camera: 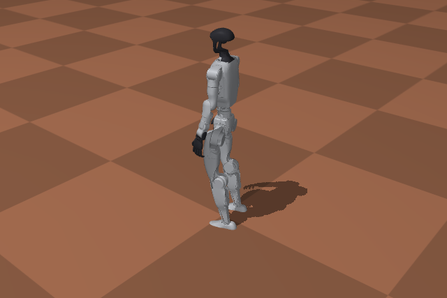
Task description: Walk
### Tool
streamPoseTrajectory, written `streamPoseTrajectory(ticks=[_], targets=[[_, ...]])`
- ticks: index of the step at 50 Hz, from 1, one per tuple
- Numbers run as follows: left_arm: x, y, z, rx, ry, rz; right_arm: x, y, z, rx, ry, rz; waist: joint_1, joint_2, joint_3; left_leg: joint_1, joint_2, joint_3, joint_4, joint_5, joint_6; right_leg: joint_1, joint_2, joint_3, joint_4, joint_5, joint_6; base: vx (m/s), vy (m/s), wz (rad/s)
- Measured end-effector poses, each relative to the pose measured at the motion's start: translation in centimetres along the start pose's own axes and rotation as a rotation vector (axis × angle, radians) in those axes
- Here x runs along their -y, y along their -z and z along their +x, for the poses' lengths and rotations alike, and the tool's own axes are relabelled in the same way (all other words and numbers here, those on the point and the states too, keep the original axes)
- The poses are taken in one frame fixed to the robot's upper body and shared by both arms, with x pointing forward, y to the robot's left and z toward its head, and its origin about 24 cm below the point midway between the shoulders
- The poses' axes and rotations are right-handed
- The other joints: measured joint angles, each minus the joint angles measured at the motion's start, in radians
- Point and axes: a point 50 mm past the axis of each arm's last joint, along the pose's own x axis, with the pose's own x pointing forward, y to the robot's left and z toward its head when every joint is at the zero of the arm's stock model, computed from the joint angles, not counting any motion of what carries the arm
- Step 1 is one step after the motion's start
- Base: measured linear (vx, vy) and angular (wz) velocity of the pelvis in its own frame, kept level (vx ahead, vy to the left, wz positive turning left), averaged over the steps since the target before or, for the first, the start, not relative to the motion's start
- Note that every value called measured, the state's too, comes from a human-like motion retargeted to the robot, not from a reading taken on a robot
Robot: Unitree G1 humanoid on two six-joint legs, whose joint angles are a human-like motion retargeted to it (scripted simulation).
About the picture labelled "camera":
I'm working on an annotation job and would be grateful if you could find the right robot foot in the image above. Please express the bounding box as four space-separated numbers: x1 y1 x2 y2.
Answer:
228 202 247 212

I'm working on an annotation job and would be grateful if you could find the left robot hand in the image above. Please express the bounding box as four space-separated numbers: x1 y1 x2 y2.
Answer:
192 132 207 158

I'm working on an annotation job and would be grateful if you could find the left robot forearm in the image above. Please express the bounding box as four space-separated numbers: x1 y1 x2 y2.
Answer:
196 100 214 137

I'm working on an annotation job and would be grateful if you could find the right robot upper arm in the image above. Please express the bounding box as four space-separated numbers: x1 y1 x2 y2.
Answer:
232 55 240 87

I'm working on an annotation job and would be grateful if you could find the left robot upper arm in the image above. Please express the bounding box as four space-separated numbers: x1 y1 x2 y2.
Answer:
206 66 222 111

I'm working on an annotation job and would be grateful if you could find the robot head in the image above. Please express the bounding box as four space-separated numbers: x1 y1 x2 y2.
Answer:
210 28 235 63

